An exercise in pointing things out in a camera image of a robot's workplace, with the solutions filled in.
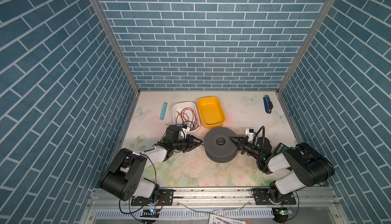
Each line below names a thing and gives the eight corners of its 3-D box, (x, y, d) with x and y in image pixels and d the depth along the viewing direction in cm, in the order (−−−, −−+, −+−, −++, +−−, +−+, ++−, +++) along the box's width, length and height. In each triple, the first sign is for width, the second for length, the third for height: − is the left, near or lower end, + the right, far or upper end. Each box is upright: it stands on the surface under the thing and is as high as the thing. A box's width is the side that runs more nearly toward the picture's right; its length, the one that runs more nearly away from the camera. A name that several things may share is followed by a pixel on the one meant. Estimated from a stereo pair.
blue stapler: (266, 113, 111) (268, 108, 107) (261, 98, 120) (263, 94, 116) (271, 113, 111) (274, 108, 107) (266, 98, 120) (268, 94, 116)
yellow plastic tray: (203, 131, 100) (203, 126, 95) (196, 102, 116) (196, 96, 112) (226, 127, 102) (228, 122, 97) (216, 99, 119) (217, 93, 114)
